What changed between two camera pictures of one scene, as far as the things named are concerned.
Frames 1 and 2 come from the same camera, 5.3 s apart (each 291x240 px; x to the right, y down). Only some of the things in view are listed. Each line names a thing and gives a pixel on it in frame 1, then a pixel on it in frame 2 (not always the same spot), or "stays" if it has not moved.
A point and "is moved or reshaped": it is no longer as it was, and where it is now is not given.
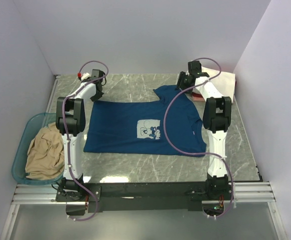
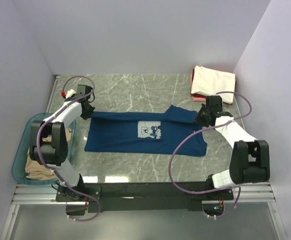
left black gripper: [97, 93] to [87, 111]
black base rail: [145, 196] stays
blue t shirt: [136, 127] is moved or reshaped
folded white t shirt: [222, 85] stays
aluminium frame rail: [26, 194] stays
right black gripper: [182, 81] to [201, 119]
